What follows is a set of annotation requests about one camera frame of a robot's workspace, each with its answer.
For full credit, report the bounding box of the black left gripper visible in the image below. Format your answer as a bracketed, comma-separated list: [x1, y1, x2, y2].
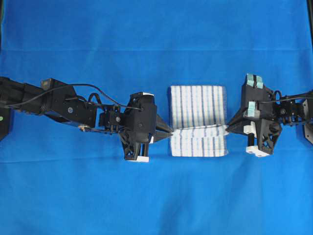
[119, 92, 173, 163]

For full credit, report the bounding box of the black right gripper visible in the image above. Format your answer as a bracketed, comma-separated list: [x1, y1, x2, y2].
[226, 73, 282, 157]

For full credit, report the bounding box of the white blue striped towel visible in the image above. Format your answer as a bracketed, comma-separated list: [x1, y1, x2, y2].
[170, 85, 228, 157]

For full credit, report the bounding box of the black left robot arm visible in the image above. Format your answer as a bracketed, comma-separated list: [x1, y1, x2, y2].
[0, 77, 173, 162]

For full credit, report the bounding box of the blue table cloth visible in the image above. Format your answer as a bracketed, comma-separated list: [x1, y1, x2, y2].
[0, 0, 313, 235]

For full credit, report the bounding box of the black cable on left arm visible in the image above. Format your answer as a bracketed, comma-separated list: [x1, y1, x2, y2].
[0, 84, 144, 111]

